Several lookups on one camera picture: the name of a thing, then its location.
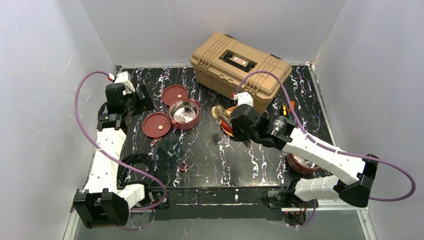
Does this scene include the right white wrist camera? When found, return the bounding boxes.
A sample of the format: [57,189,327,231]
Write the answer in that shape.
[232,92,254,107]

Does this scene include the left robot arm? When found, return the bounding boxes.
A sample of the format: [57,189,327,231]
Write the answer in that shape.
[73,82,146,229]

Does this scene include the red round lid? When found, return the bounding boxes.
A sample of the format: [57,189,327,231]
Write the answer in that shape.
[161,84,189,106]
[142,112,172,139]

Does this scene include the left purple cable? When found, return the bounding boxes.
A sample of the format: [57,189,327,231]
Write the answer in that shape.
[74,70,168,232]

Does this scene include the steamed bun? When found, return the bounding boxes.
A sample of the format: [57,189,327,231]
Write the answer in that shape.
[210,105,227,120]

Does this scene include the red round lid rear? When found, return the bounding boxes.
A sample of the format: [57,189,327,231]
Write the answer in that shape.
[161,84,189,106]

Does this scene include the tan plastic toolbox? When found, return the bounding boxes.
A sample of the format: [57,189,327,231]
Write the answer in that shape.
[190,32,292,114]

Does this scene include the red sausage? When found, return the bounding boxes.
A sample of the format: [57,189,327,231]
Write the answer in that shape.
[220,120,232,133]

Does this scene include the dark transparent round lid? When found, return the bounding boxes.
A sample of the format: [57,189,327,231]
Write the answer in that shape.
[153,140,185,170]

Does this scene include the orange green screwdriver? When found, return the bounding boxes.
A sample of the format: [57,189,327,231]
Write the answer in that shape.
[287,100,295,116]

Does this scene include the red steel lunch bowl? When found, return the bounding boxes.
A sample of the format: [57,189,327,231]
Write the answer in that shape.
[168,98,200,130]
[287,153,322,175]

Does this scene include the purple cable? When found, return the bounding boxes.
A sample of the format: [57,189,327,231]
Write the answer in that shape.
[233,70,417,229]
[74,70,168,232]

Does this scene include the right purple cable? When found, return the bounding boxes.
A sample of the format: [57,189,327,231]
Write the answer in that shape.
[233,70,417,229]

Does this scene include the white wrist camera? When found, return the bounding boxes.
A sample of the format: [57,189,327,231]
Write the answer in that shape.
[107,71,136,95]
[232,92,254,107]

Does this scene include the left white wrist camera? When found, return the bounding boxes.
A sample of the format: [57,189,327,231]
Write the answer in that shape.
[107,71,136,95]

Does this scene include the red lunch box clip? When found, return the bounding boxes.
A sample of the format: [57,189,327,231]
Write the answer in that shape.
[177,160,189,172]

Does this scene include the coiled black cable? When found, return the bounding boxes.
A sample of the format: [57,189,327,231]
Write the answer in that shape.
[117,152,156,188]

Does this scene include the red round lid front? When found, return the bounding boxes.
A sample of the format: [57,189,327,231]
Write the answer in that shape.
[142,112,172,139]

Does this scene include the metal food tongs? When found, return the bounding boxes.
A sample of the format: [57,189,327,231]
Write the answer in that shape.
[213,105,231,126]

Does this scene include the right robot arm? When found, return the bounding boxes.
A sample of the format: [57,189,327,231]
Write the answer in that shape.
[229,104,378,208]

